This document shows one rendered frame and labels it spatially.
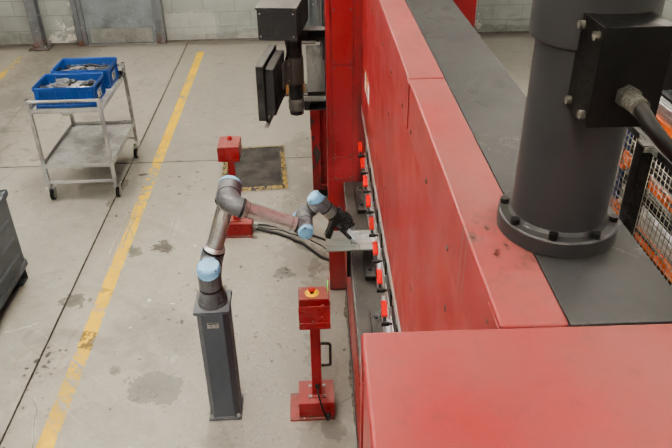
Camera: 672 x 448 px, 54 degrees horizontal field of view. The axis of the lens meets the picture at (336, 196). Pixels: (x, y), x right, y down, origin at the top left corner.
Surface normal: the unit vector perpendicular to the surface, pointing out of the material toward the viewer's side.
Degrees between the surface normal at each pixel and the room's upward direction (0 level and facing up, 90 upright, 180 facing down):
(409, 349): 0
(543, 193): 90
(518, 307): 0
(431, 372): 0
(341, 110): 90
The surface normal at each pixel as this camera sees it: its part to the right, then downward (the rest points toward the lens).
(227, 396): 0.05, 0.50
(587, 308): -0.01, -0.86
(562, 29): -0.73, 0.35
